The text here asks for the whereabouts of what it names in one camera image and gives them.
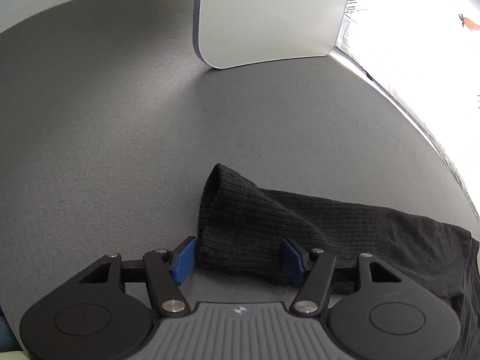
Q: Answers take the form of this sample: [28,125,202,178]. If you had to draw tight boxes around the black knit sweater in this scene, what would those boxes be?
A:
[197,164,479,359]

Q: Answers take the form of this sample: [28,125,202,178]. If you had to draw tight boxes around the white printed carrot curtain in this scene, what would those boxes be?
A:
[336,0,479,207]

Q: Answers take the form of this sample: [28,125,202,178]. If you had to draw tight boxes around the white rounded board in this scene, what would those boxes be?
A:
[193,0,347,69]

